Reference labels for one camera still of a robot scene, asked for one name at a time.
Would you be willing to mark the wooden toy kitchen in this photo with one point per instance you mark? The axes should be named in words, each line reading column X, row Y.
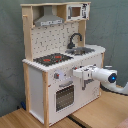
column 40, row 84

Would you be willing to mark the metal sink basin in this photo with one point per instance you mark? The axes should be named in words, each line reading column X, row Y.
column 79, row 51

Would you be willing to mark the grey fridge door handle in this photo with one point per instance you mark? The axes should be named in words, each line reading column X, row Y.
column 84, row 84

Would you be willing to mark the black toy faucet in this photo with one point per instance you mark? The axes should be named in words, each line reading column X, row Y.
column 73, row 40

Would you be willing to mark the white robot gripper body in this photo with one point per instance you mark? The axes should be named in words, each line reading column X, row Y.
column 86, row 72

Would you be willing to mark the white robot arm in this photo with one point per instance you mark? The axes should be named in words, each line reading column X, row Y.
column 105, row 76

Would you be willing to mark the oven door with window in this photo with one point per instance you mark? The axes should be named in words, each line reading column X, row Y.
column 65, row 97

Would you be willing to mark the black stovetop red burners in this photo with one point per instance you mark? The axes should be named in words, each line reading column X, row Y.
column 52, row 59

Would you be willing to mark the toy microwave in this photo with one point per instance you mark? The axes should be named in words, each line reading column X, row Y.
column 78, row 11

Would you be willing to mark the grey range hood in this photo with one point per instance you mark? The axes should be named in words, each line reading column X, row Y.
column 48, row 18

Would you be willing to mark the red stove knob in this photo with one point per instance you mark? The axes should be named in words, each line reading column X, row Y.
column 56, row 75

